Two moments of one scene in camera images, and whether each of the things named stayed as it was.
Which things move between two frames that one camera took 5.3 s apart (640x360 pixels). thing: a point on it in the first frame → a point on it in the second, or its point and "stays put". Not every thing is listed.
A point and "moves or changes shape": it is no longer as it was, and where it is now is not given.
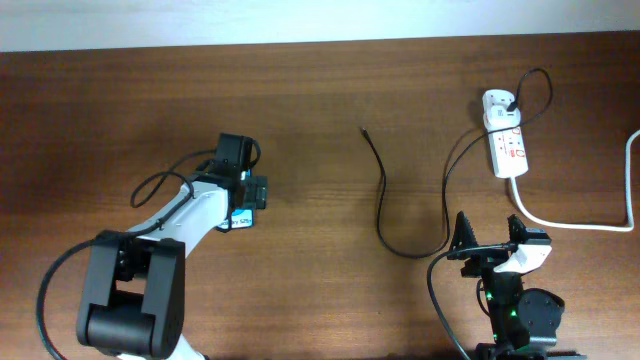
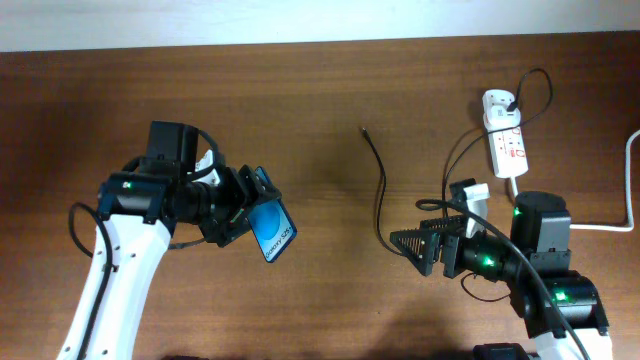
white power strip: (506, 144) stays put
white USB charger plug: (496, 115) stays put
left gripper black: (256, 192) → (244, 193)
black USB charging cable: (511, 106) stays put
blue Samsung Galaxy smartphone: (240, 218) moves or changes shape
